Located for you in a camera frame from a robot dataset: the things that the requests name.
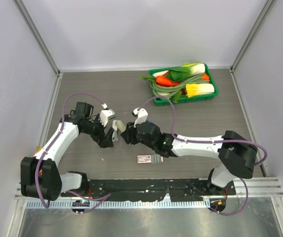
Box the white green toy bok choy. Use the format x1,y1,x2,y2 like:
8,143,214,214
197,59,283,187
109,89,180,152
168,62,205,81

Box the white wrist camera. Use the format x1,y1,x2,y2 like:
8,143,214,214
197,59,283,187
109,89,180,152
99,103,115,127
132,108,148,127

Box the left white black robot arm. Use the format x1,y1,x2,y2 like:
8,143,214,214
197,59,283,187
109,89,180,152
20,102,115,201

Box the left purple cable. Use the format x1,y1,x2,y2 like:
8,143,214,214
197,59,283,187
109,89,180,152
34,91,112,213

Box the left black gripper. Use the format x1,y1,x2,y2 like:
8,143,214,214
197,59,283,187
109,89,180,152
82,114,113,148

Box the purple cable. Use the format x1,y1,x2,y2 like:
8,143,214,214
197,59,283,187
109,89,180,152
34,91,112,213
138,95,268,216

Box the orange toy carrot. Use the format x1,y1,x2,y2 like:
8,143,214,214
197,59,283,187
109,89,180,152
155,76,179,87

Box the red white staple box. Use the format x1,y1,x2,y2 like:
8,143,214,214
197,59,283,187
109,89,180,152
137,155,164,164

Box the yellow white toy cabbage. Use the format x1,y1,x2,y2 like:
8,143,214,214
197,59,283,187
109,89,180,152
185,83,215,98

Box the colourful snack packet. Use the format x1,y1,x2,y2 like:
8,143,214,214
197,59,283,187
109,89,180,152
35,146,42,153

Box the white beige stapler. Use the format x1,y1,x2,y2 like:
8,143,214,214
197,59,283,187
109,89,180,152
112,120,126,142

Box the green plastic tray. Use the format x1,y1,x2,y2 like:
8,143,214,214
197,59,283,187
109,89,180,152
143,63,219,106

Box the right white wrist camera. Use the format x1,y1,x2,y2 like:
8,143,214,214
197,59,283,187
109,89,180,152
132,108,148,127

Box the white toy radish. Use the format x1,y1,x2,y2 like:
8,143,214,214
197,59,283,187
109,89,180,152
152,70,169,78

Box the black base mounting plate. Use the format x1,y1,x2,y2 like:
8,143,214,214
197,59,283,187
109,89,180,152
73,178,236,202

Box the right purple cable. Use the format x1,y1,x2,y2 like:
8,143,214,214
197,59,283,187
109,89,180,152
138,95,268,216

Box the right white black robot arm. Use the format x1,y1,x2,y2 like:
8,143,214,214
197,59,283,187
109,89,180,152
117,121,257,195

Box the green toy long beans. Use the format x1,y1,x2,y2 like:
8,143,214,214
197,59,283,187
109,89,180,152
149,74,210,98

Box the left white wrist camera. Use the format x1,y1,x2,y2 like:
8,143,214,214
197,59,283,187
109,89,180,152
99,103,115,127

